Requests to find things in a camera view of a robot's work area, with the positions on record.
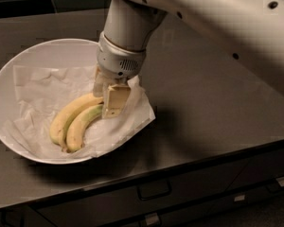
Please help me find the dark right drawer front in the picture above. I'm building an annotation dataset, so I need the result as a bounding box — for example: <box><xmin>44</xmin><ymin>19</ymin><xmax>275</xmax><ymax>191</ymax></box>
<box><xmin>207</xmin><ymin>148</ymin><xmax>284</xmax><ymax>215</ymax></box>

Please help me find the upper yellow banana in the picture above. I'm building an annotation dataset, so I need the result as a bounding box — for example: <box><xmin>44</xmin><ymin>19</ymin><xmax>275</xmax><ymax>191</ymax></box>
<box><xmin>49</xmin><ymin>93</ymin><xmax>102</xmax><ymax>150</ymax></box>

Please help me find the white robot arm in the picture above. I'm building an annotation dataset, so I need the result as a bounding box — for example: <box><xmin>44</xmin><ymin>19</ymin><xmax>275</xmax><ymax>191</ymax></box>
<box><xmin>94</xmin><ymin>0</ymin><xmax>284</xmax><ymax>118</ymax></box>

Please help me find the white crumpled paper sheet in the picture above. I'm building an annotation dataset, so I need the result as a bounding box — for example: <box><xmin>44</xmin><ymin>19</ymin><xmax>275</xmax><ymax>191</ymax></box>
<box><xmin>11</xmin><ymin>65</ymin><xmax>155</xmax><ymax>163</ymax></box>

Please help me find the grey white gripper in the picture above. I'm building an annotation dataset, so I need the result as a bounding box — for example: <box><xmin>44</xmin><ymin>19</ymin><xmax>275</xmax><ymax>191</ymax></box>
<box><xmin>93</xmin><ymin>33</ymin><xmax>146</xmax><ymax>118</ymax></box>

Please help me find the yellow-green banana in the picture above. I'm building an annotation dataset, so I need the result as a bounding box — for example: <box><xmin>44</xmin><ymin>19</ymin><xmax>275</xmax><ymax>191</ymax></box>
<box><xmin>66</xmin><ymin>104</ymin><xmax>102</xmax><ymax>152</ymax></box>

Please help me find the dark drawer front with handle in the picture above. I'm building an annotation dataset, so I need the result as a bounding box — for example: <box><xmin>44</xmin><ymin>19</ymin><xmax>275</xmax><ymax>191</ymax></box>
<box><xmin>34</xmin><ymin>159</ymin><xmax>253</xmax><ymax>227</ymax></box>

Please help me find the large white bowl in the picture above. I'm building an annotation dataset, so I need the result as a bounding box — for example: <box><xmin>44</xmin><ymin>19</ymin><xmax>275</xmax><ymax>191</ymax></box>
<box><xmin>0</xmin><ymin>39</ymin><xmax>98</xmax><ymax>165</ymax></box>

